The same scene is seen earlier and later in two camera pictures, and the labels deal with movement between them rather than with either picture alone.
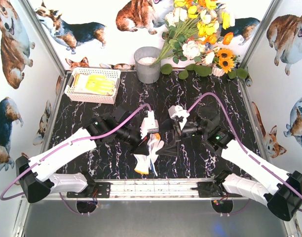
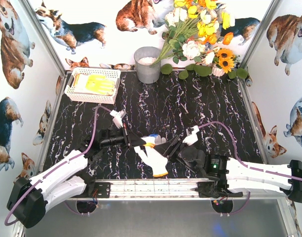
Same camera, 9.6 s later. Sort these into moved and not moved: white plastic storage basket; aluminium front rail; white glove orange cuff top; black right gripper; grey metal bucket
Moved: black right gripper; white glove orange cuff top
Not moved: aluminium front rail; grey metal bucket; white plastic storage basket
